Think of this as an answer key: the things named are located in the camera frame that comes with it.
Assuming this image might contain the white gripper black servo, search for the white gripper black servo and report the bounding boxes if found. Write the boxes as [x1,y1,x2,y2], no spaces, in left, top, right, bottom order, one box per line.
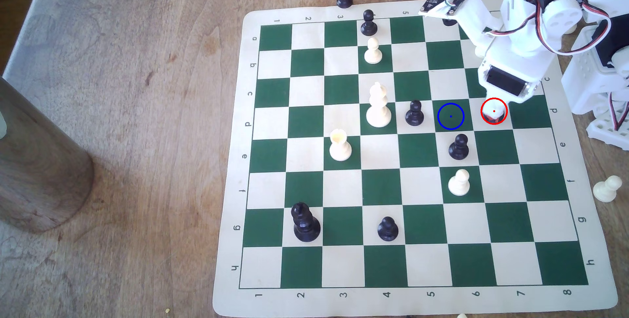
[478,33,547,120]

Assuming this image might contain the tall white chess bishop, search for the tall white chess bishop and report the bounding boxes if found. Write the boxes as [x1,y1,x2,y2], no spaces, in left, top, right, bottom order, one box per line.
[366,81,393,128]

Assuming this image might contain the white chess rook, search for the white chess rook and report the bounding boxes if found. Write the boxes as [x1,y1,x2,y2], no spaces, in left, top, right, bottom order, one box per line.
[329,129,353,162]

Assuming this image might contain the green and cream chess mat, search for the green and cream chess mat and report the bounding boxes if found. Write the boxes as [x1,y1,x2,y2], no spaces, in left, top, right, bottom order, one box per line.
[212,0,619,318]

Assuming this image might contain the black bishop lower left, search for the black bishop lower left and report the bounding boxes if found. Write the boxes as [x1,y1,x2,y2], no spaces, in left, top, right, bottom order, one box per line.
[291,202,321,243]

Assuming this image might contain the red black white servo cable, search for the red black white servo cable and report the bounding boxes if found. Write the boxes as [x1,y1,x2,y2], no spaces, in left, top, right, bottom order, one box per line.
[608,91,629,130]
[491,0,613,56]

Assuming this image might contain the brown wooden cylinder post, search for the brown wooden cylinder post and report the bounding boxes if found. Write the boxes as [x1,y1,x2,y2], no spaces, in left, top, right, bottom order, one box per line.
[0,77,95,234]

